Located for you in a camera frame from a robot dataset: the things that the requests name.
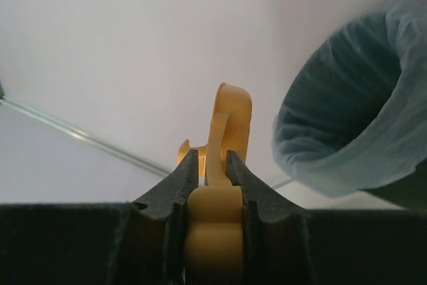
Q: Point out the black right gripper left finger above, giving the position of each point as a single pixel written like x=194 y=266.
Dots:
x=101 y=243

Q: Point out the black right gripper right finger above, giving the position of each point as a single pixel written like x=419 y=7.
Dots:
x=287 y=244

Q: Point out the yellow slotted litter scoop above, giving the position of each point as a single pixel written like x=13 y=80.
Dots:
x=213 y=250

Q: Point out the black trash bin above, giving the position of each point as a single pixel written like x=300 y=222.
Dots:
x=408 y=192

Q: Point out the blue trash bag liner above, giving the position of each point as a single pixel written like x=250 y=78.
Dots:
x=354 y=118

